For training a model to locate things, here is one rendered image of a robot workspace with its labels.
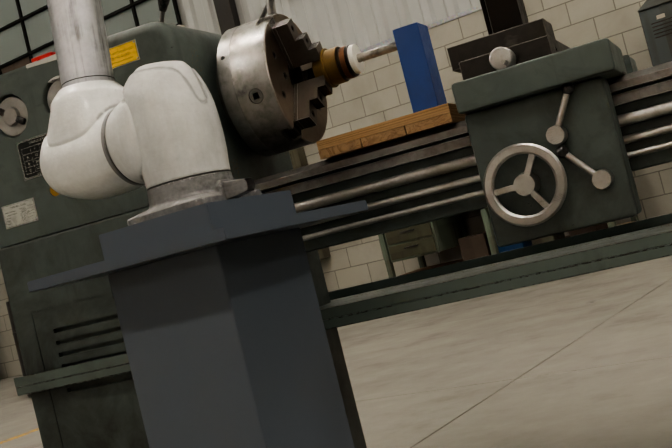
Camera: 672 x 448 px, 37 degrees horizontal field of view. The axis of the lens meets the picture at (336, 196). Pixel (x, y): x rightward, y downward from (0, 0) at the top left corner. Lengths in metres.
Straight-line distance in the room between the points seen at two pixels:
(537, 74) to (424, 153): 0.33
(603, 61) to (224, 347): 0.84
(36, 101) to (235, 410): 1.03
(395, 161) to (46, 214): 0.83
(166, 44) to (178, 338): 0.76
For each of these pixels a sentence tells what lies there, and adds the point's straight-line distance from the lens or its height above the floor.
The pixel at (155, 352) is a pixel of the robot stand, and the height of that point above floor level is 0.58.
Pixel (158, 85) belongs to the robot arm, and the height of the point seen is 1.02.
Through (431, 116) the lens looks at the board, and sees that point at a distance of 2.06.
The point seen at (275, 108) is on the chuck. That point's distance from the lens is 2.23.
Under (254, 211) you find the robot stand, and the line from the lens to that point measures 1.73.
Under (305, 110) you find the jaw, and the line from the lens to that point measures 2.27.
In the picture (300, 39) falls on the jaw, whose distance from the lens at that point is 2.30.
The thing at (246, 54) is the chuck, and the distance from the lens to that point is 2.26.
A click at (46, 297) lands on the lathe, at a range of 2.43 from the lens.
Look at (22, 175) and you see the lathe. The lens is 2.44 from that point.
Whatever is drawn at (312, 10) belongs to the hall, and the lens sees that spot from 10.25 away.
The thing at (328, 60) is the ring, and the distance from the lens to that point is 2.29.
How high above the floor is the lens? 0.69
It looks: 2 degrees up
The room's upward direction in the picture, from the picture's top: 14 degrees counter-clockwise
